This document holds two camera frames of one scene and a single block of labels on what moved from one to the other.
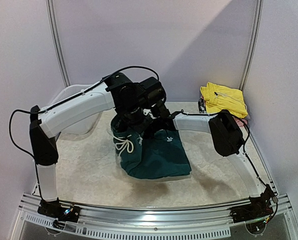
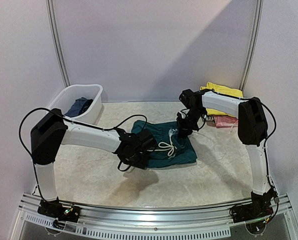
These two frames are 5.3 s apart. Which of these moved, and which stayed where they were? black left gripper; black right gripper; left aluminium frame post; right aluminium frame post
Moved: black left gripper; black right gripper
Stayed: right aluminium frame post; left aluminium frame post
